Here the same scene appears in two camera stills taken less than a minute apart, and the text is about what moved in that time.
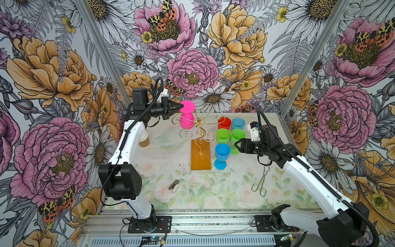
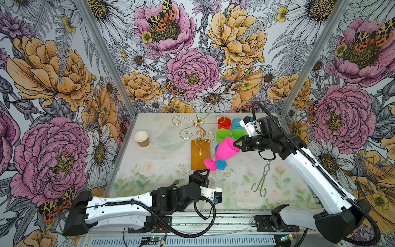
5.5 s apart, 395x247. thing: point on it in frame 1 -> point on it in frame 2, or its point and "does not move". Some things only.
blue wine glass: [238, 123] does not move
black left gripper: [167, 105] -> [200, 178]
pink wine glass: [187, 118] -> [226, 150]
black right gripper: [245, 147] does not move
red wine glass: [224, 122] does not move
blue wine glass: [222, 152] does not move
